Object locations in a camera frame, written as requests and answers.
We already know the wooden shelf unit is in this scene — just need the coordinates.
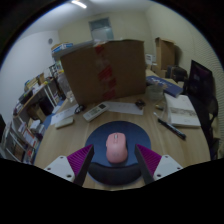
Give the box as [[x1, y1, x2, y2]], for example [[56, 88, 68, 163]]
[[0, 71, 64, 164]]

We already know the large brown cardboard box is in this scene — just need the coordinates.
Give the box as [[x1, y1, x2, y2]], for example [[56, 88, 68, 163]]
[[59, 39, 148, 107]]

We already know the white paper sheet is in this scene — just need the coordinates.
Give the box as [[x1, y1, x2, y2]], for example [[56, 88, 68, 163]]
[[104, 100, 144, 116], [49, 103, 79, 126]]

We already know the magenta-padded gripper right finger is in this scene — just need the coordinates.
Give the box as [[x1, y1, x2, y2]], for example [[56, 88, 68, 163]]
[[133, 143, 184, 185]]

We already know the dark blue book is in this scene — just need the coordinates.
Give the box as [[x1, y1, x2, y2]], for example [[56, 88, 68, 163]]
[[145, 75, 184, 98]]

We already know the blue mouse pad, black wrist rest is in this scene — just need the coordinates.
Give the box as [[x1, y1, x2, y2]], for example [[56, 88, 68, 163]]
[[84, 120, 152, 187]]

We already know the small white remote control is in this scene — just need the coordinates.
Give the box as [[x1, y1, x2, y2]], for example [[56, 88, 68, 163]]
[[54, 116, 75, 130]]

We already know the large white book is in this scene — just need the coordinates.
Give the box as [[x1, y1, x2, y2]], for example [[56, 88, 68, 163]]
[[163, 93, 202, 129]]

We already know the ceiling tube light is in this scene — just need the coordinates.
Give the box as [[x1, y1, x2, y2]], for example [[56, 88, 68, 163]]
[[70, 0, 88, 10]]

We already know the tall open cardboard box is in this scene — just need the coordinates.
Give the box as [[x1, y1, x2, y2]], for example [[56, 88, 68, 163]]
[[154, 36, 178, 71]]

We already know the black office chair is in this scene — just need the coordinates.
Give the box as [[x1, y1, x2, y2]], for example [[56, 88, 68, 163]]
[[184, 59, 221, 161]]

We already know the pale door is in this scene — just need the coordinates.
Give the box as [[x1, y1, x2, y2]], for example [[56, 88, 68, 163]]
[[88, 17, 115, 42]]

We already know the black marker pen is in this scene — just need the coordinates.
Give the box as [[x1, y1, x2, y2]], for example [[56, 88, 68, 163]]
[[153, 111, 188, 141]]

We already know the pink computer mouse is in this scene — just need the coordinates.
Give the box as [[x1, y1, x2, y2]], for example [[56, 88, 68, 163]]
[[105, 132, 129, 164]]

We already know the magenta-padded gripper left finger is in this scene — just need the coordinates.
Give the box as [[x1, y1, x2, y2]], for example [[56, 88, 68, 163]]
[[43, 143, 95, 187]]

